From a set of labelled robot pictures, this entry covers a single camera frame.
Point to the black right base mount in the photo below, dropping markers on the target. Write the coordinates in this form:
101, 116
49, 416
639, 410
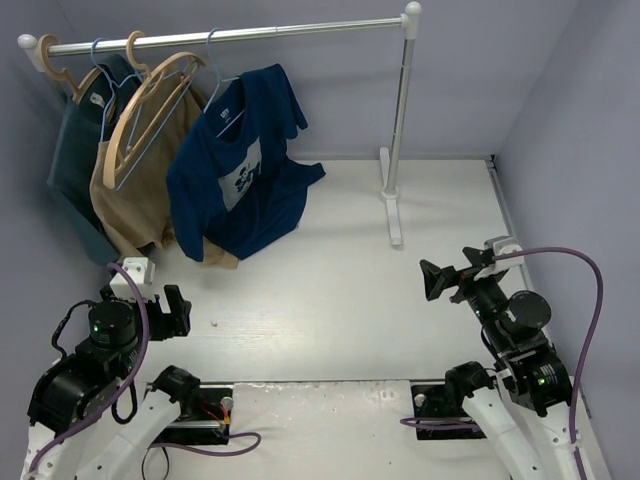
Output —
430, 401

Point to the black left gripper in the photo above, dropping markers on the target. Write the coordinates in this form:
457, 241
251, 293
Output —
163, 317

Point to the dark teal hanging shirt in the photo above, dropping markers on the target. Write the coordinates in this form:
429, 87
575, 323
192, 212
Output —
83, 126

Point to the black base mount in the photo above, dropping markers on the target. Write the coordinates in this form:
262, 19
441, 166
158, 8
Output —
430, 401
206, 422

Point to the blue Mickey Mouse t-shirt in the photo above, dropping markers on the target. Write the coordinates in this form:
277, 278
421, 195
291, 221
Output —
232, 182

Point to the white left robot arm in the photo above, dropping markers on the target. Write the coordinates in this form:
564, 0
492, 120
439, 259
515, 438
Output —
73, 395

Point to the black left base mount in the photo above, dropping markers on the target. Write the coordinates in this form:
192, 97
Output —
206, 422

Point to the beige hanging shirt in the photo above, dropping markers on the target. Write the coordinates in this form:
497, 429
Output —
138, 214

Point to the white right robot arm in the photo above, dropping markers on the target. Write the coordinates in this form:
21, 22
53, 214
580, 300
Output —
526, 408

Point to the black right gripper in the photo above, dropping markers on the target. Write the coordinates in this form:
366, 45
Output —
461, 280

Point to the wooden hanger with beige shirt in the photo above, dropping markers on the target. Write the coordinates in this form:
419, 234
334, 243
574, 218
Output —
167, 143

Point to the silver clothes rack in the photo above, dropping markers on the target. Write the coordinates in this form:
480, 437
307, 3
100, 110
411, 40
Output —
38, 51

